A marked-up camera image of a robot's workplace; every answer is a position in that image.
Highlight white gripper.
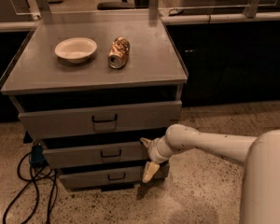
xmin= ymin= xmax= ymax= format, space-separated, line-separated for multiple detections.
xmin=140 ymin=137 xmax=173 ymax=183

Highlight grey drawer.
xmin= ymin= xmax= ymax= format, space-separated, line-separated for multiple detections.
xmin=41 ymin=140 xmax=150 ymax=169
xmin=58 ymin=163 xmax=171 ymax=190
xmin=19 ymin=101 xmax=182 ymax=139

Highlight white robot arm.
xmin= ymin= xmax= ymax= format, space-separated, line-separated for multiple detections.
xmin=140 ymin=124 xmax=280 ymax=224

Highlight grey bottom drawer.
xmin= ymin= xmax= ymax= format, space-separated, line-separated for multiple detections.
xmin=58 ymin=163 xmax=171 ymax=190

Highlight grey drawer cabinet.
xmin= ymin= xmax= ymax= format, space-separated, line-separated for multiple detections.
xmin=0 ymin=10 xmax=187 ymax=190

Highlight grey top drawer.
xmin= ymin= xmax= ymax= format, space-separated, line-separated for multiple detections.
xmin=19 ymin=101 xmax=182 ymax=139

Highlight crushed golden soda can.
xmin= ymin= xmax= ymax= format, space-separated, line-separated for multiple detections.
xmin=107 ymin=37 xmax=130 ymax=69

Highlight blue power box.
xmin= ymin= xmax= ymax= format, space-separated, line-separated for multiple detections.
xmin=29 ymin=145 xmax=48 ymax=168

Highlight dark counter with ledge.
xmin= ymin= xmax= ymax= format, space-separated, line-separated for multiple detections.
xmin=0 ymin=10 xmax=280 ymax=112

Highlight white bowl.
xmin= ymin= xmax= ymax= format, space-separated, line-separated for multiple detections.
xmin=55 ymin=37 xmax=97 ymax=63

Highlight black office chair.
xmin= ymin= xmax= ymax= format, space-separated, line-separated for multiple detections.
xmin=97 ymin=0 xmax=135 ymax=10

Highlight black floor cables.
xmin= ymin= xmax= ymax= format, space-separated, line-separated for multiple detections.
xmin=1 ymin=151 xmax=60 ymax=224

